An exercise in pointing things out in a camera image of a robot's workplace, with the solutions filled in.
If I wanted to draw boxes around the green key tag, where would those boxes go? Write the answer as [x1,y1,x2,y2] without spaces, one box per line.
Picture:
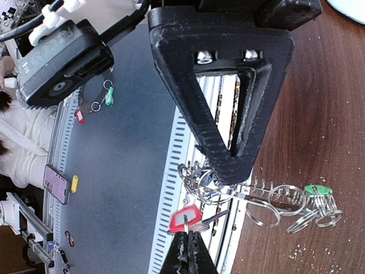
[304,185,333,198]

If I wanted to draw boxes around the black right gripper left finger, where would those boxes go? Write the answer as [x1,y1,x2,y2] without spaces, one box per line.
[160,232,189,274]

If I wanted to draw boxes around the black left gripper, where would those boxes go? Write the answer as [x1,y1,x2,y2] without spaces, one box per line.
[151,1,322,31]

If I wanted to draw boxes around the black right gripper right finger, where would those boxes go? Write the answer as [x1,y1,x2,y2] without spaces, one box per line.
[188,231,217,274]

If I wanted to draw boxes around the person in white top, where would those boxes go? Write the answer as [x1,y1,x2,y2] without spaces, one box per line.
[1,56,57,189]

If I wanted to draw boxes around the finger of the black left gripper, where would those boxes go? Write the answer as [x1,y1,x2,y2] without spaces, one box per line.
[149,25,294,185]

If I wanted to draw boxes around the purple smartphone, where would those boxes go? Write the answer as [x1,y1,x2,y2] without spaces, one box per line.
[43,164,71,205]

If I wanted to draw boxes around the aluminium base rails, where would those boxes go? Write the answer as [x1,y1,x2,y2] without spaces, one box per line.
[148,75,246,273]

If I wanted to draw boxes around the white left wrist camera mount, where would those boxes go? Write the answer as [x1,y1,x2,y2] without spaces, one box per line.
[29,0,86,47]

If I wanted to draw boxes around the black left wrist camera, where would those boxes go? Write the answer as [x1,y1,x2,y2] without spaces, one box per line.
[16,19,114,109]

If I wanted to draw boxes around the grey disc keyring organizer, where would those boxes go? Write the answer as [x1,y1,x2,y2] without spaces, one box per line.
[177,164,343,234]

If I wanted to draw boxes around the red key tag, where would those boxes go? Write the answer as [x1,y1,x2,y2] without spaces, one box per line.
[169,205,202,234]

